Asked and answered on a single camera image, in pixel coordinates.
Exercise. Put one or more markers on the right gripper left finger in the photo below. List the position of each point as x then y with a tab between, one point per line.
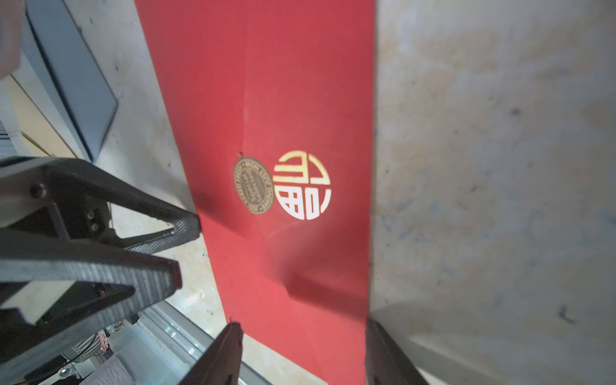
221	362

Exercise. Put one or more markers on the grey envelope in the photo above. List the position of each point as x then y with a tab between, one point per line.
83	90

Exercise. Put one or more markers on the yellow envelope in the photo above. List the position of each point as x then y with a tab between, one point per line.
30	129

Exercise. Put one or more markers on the red envelope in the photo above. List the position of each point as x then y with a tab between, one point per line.
271	105

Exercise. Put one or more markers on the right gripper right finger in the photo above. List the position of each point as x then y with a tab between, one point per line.
385	362

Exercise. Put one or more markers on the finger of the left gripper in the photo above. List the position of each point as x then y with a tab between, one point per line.
145	280
69	199

